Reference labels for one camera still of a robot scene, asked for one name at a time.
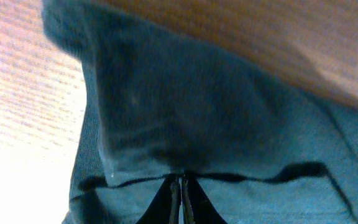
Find dark teal t-shirt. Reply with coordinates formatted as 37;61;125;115
42;1;358;223

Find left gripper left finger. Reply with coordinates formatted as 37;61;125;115
136;174;181;224

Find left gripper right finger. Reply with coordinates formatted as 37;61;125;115
181;174;227;224

